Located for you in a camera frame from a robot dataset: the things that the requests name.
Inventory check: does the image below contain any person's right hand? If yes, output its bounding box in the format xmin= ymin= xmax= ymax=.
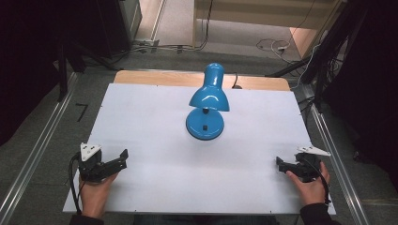
xmin=285 ymin=161 xmax=331 ymax=207

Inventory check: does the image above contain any dark computer tower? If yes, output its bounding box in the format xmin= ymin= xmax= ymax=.
xmin=95 ymin=0 xmax=144 ymax=60

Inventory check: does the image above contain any dark curtain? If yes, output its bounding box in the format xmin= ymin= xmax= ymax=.
xmin=0 ymin=0 xmax=106 ymax=148
xmin=322 ymin=0 xmax=398 ymax=196

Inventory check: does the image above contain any white floor cable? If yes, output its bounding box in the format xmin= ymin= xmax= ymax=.
xmin=255 ymin=37 xmax=303 ymax=65

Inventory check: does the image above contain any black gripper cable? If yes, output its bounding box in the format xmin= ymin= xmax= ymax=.
xmin=68 ymin=152 xmax=84 ymax=216
xmin=300 ymin=153 xmax=332 ymax=206

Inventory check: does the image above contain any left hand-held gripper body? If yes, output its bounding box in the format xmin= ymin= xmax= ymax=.
xmin=77 ymin=142 xmax=111 ymax=184

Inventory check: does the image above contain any person's left hand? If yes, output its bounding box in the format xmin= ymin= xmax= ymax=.
xmin=78 ymin=172 xmax=120 ymax=219

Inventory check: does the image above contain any blue desk lamp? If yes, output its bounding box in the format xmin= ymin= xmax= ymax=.
xmin=185 ymin=62 xmax=231 ymax=142

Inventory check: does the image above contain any grey power strip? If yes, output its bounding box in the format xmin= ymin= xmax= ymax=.
xmin=132 ymin=37 xmax=161 ymax=53

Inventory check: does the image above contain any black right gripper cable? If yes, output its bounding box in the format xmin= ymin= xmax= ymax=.
xmin=300 ymin=153 xmax=332 ymax=206

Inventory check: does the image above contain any white table cover board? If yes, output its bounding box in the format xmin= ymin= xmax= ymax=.
xmin=62 ymin=82 xmax=338 ymax=217

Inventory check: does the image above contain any aluminium floor rail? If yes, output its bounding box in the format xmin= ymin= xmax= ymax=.
xmin=300 ymin=83 xmax=373 ymax=225
xmin=0 ymin=71 xmax=80 ymax=225

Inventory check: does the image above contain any black metal stand with cables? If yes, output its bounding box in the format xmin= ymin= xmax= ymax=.
xmin=265 ymin=0 xmax=372 ymax=111

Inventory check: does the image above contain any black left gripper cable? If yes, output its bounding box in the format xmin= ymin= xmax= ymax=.
xmin=68 ymin=152 xmax=84 ymax=216

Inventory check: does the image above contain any black lamp cable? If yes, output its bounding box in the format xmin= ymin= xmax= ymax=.
xmin=231 ymin=72 xmax=243 ymax=90

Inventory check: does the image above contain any bundle of floor cables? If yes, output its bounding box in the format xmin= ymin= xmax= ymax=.
xmin=109 ymin=0 xmax=215 ymax=65

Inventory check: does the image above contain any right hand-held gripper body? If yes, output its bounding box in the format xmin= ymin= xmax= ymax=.
xmin=293 ymin=145 xmax=332 ymax=184

